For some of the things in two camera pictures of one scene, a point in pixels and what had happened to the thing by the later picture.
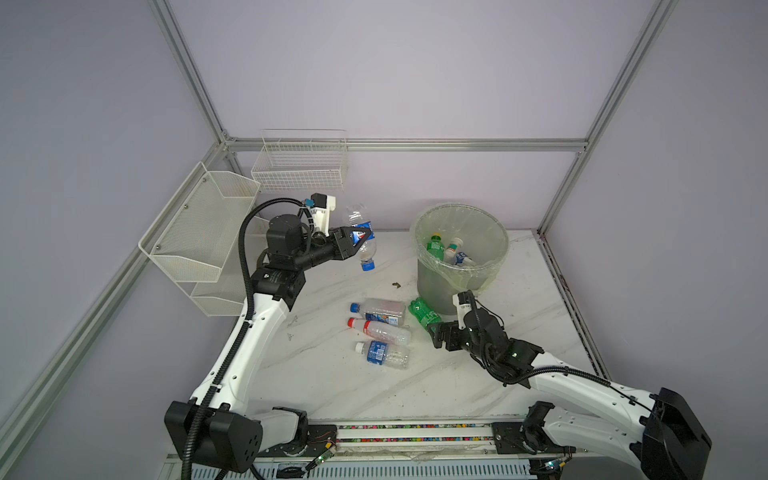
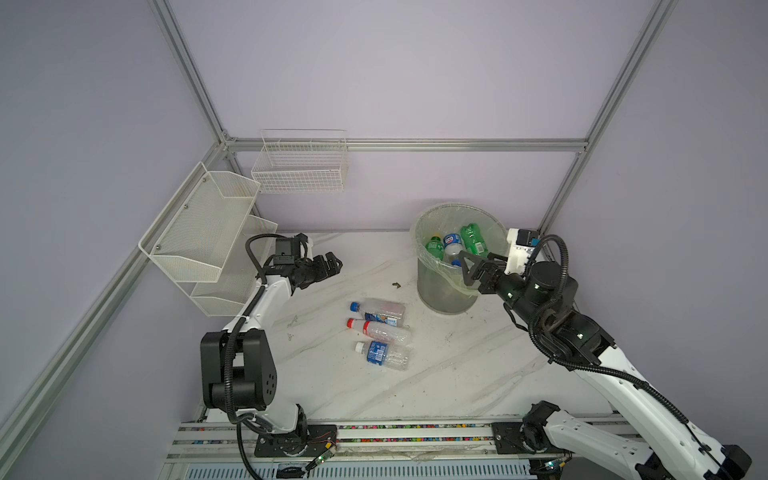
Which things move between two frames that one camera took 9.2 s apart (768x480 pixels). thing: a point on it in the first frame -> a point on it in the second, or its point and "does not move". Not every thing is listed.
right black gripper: x=447 y=330 -> x=493 y=272
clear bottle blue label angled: x=384 y=354 does not move
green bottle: x=435 y=246 does not move
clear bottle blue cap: x=359 y=217 -> x=453 y=245
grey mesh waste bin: x=458 y=247 does not move
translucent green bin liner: x=460 y=246 does not move
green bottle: x=423 y=313 -> x=473 y=239
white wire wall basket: x=301 y=160 does not move
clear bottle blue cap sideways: x=391 y=312 does not move
